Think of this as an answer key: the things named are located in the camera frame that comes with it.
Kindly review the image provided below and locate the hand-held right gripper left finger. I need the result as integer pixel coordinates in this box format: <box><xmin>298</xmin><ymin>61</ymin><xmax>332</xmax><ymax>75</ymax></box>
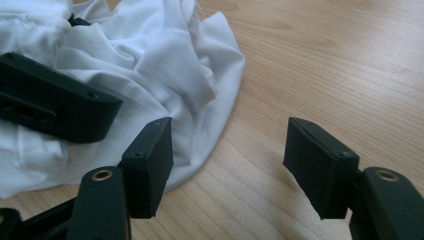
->
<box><xmin>117</xmin><ymin>116</ymin><xmax>174</xmax><ymax>219</ymax></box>

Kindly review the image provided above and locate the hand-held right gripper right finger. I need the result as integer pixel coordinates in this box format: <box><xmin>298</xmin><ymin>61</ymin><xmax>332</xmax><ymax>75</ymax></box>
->
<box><xmin>283</xmin><ymin>117</ymin><xmax>361</xmax><ymax>220</ymax></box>

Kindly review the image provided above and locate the white t-shirt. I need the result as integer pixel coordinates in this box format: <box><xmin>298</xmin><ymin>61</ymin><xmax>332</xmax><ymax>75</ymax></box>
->
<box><xmin>0</xmin><ymin>0</ymin><xmax>247</xmax><ymax>199</ymax></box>

